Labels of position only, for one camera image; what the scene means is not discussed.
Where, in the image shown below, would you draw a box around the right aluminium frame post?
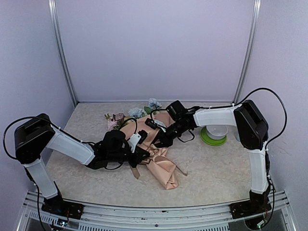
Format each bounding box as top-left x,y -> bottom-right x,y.
232,0 -> 261,103

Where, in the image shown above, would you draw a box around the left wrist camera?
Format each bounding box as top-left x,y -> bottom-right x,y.
128,130 -> 148,153

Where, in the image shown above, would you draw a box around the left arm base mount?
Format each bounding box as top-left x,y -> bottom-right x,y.
41,186 -> 84,220

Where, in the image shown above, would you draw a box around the front aluminium rail base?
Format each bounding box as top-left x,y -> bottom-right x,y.
16,191 -> 298,231

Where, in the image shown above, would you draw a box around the left aluminium frame post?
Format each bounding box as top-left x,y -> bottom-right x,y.
48,0 -> 78,107

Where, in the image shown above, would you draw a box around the tan ribbon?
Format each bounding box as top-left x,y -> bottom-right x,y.
139,146 -> 188,184

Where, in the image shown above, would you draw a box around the pink rose stem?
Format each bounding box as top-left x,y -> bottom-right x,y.
104,113 -> 127,131

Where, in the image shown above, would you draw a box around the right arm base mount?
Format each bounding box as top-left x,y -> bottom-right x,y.
229,188 -> 272,219

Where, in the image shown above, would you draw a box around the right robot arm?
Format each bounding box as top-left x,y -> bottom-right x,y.
153,100 -> 270,214

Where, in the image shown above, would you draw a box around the green plate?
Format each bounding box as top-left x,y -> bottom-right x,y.
200,128 -> 227,146

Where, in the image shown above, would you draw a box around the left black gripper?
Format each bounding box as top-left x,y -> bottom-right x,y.
108,146 -> 150,168

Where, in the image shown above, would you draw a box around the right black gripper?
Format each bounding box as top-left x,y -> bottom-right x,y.
150,120 -> 189,148

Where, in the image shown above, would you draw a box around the light blue cup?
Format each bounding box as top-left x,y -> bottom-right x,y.
235,132 -> 240,142

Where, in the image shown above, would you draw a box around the white ceramic bowl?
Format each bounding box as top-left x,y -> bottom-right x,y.
206,125 -> 228,140

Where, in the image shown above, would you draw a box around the aluminium frame post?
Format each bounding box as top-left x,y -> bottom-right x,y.
232,0 -> 261,103
48,0 -> 78,107

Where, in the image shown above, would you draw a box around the pink wrapping paper sheet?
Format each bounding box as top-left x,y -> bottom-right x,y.
119,116 -> 178,190

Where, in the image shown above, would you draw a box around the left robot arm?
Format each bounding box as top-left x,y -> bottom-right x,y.
14,114 -> 150,214

